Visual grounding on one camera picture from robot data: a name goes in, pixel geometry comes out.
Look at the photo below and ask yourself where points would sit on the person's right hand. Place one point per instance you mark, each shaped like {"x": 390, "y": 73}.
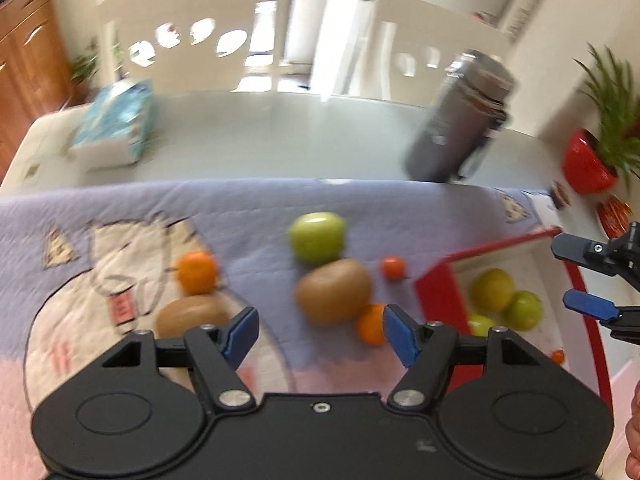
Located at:
{"x": 634, "y": 435}

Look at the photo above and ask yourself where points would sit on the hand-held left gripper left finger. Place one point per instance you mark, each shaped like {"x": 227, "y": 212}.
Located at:
{"x": 240, "y": 332}

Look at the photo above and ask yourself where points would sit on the cartoon pig printed blanket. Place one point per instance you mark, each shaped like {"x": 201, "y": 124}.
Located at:
{"x": 100, "y": 200}

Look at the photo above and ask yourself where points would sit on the small orange mandarin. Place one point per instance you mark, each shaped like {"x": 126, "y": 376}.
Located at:
{"x": 370, "y": 325}
{"x": 197, "y": 272}

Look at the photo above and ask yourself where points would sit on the red cardboard box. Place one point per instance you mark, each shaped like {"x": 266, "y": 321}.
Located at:
{"x": 440, "y": 300}

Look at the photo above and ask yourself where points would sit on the red round ornament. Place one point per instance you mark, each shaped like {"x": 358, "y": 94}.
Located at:
{"x": 612, "y": 215}

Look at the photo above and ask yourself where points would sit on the white dining chair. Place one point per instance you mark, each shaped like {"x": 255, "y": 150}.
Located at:
{"x": 200, "y": 0}
{"x": 440, "y": 20}

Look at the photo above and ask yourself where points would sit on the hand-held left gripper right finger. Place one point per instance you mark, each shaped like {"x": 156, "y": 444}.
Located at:
{"x": 400, "y": 335}

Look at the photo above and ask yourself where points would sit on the blue white tissue pack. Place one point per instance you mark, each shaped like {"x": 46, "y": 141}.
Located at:
{"x": 112, "y": 120}

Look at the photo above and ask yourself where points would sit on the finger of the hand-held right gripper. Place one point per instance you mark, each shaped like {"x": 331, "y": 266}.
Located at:
{"x": 575, "y": 249}
{"x": 590, "y": 304}

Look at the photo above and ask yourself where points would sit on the green plant in red pot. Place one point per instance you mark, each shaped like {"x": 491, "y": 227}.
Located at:
{"x": 587, "y": 160}

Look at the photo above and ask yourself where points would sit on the green apple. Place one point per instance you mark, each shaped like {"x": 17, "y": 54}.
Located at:
{"x": 480, "y": 326}
{"x": 317, "y": 237}
{"x": 523, "y": 311}
{"x": 492, "y": 290}

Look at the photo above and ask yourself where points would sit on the wooden sideboard cabinet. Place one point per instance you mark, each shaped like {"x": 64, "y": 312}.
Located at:
{"x": 25, "y": 50}

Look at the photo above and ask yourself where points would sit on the grey steel thermos bottle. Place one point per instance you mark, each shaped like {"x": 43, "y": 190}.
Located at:
{"x": 460, "y": 115}

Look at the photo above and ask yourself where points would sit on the green floor plant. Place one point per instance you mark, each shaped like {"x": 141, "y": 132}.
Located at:
{"x": 87, "y": 62}

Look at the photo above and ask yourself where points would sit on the brown kiwi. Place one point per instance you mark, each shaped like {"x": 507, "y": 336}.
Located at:
{"x": 190, "y": 312}
{"x": 332, "y": 292}

